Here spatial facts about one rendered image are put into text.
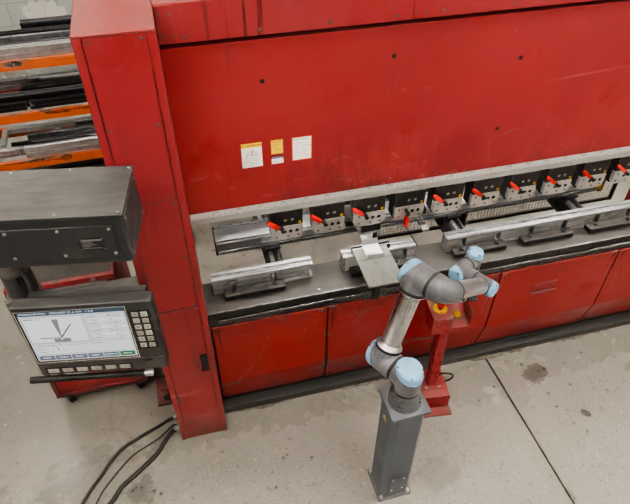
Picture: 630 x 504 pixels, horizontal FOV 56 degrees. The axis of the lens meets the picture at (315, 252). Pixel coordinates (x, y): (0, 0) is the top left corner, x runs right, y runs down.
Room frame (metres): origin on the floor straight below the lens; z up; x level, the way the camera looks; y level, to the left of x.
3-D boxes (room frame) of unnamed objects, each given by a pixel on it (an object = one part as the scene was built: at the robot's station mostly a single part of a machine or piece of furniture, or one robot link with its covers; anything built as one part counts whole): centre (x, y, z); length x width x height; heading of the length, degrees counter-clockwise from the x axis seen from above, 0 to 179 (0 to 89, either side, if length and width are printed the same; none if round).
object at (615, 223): (2.54, -1.64, 0.89); 0.30 x 0.05 x 0.03; 105
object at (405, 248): (2.25, -0.32, 0.92); 0.39 x 0.06 x 0.10; 105
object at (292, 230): (2.13, 0.14, 1.26); 0.15 x 0.09 x 0.17; 105
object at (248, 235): (2.63, -0.58, 0.93); 2.30 x 0.14 x 0.10; 105
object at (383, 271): (2.09, -0.31, 1.00); 0.26 x 0.18 x 0.01; 15
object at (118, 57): (2.15, 0.72, 1.15); 0.85 x 0.25 x 2.30; 15
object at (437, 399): (2.00, -0.68, 0.06); 0.25 x 0.20 x 0.12; 8
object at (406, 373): (1.49, -0.39, 0.94); 0.13 x 0.12 x 0.14; 45
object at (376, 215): (2.23, -0.25, 1.26); 0.15 x 0.09 x 0.17; 105
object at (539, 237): (2.44, -1.26, 0.89); 0.30 x 0.05 x 0.03; 105
